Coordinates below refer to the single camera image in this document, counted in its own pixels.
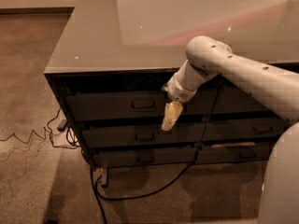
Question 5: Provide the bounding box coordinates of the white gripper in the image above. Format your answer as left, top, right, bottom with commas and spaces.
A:
162, 76, 196, 131

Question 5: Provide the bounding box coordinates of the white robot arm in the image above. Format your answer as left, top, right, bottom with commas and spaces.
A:
162, 36, 299, 224

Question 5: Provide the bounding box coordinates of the dark grey drawer cabinet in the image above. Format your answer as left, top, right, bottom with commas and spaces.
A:
45, 0, 299, 167

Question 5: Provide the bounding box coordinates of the thick black cable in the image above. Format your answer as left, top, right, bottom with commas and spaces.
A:
89, 152, 199, 224

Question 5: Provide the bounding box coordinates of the thin black zigzag cable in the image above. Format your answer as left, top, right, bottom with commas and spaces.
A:
0, 108, 78, 150

